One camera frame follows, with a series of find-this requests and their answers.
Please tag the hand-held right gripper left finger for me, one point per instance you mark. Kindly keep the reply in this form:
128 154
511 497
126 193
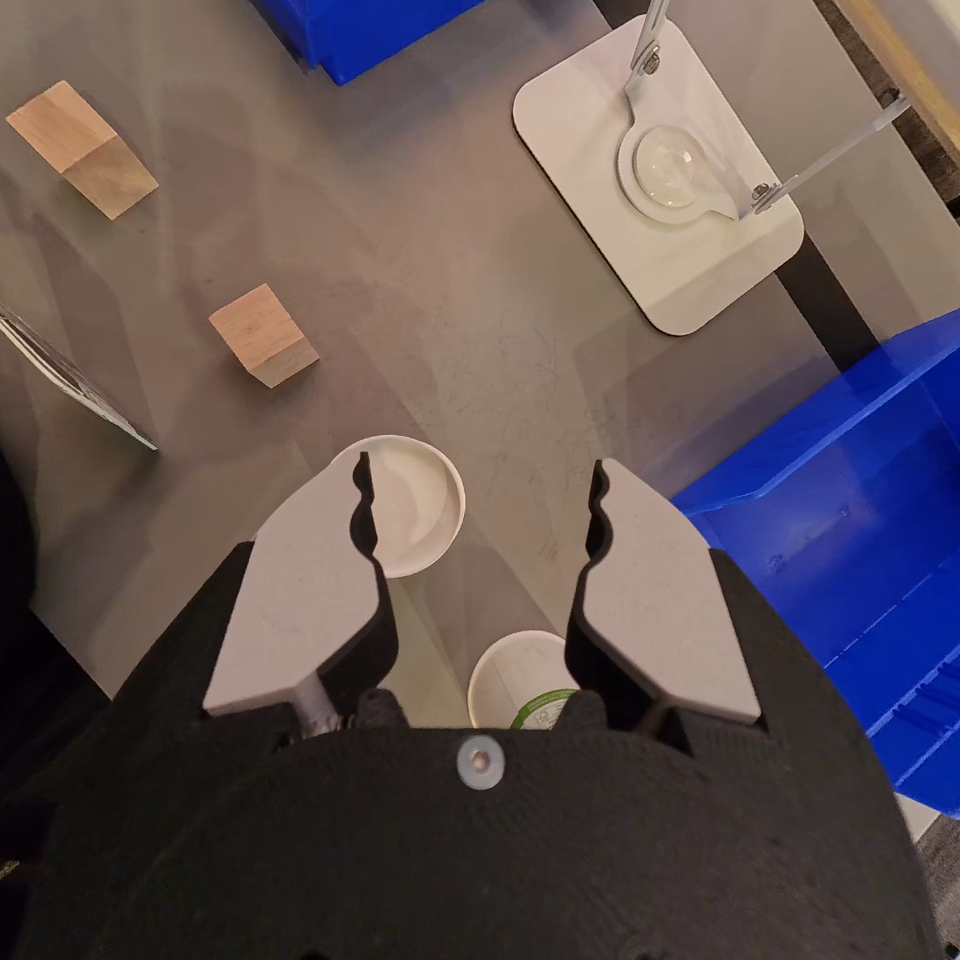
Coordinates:
300 600

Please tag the printed tag board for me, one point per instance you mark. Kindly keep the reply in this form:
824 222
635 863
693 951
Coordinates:
67 375

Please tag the green label paper cup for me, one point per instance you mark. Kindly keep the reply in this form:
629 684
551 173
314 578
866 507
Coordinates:
499 682

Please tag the clear dome lens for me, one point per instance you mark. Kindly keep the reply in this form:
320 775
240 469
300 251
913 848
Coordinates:
671 165

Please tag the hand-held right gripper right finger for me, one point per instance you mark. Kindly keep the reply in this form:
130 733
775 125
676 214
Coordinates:
660 600

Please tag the wooden-edged table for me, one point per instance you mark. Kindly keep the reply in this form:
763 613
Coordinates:
937 52

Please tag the small wooden block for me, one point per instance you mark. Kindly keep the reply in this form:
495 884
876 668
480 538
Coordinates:
75 142
259 330

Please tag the white stand base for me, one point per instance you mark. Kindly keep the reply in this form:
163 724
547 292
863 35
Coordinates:
585 150

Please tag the blue plastic bin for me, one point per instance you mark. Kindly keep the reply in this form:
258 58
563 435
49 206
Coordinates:
862 600
375 30

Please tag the white paper cup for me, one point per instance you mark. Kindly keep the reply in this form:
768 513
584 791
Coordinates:
420 517

